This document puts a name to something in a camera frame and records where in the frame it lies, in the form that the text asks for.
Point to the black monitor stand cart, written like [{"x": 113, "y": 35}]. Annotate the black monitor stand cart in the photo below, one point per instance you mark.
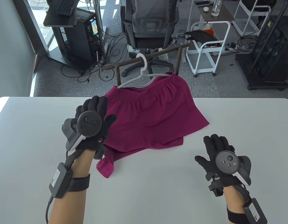
[{"x": 59, "y": 21}]

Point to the person's left hand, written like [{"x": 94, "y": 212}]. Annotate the person's left hand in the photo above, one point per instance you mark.
[{"x": 97, "y": 105}]

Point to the brown metal clothes rack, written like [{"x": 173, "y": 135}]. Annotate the brown metal clothes rack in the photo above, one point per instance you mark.
[{"x": 167, "y": 50}]

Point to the black bag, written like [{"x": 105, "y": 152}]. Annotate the black bag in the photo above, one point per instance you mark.
[{"x": 201, "y": 35}]

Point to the white power strip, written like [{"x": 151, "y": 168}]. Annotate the white power strip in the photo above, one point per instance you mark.
[{"x": 232, "y": 46}]

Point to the white utility cart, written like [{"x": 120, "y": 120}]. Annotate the white utility cart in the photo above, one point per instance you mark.
[{"x": 205, "y": 46}]

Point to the small white round object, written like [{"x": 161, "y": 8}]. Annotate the small white round object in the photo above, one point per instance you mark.
[{"x": 206, "y": 9}]

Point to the orange box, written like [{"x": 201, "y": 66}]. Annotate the orange box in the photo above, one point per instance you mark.
[{"x": 208, "y": 29}]

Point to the brown side table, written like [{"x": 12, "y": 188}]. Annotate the brown side table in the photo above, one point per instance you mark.
[{"x": 224, "y": 14}]

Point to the person's right forearm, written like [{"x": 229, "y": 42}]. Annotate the person's right forearm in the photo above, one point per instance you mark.
[{"x": 235, "y": 200}]

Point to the black round tracking controller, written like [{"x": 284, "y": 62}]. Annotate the black round tracking controller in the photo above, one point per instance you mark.
[
  {"x": 89, "y": 123},
  {"x": 225, "y": 161}
]

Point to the black keyboard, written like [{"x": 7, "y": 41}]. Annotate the black keyboard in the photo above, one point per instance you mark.
[{"x": 65, "y": 7}]

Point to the black mesh office chair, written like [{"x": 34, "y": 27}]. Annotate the black mesh office chair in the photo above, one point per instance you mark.
[{"x": 148, "y": 23}]

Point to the grey plastic hanger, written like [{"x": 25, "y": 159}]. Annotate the grey plastic hanger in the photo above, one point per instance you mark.
[{"x": 129, "y": 81}]

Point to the magenta shorts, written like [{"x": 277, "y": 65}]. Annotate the magenta shorts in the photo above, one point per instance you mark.
[{"x": 153, "y": 112}]

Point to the person's right hand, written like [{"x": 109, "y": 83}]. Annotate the person's right hand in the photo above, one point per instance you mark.
[{"x": 216, "y": 144}]

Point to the person's left forearm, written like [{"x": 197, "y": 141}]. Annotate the person's left forearm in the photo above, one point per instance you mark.
[{"x": 69, "y": 205}]

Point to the clear water bottle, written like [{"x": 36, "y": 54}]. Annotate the clear water bottle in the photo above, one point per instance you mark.
[{"x": 216, "y": 8}]

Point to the black computer tower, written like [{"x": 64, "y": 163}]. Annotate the black computer tower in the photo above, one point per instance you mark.
[{"x": 87, "y": 39}]

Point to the dark flat phone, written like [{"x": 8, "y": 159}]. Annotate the dark flat phone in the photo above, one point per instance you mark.
[{"x": 203, "y": 3}]

